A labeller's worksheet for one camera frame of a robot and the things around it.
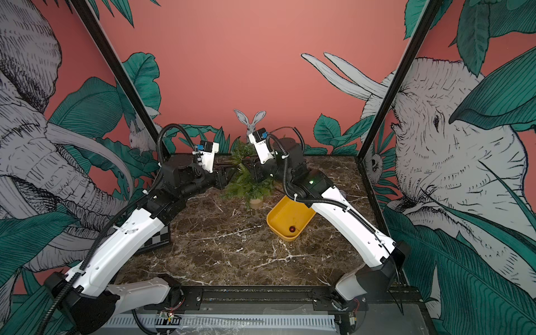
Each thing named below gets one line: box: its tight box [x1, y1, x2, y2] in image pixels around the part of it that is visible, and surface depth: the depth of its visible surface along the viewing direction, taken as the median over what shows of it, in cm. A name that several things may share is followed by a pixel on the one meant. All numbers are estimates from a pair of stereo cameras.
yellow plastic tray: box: [265, 194, 317, 241], surface depth 95 cm
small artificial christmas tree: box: [220, 140, 275, 210], surface depth 80 cm
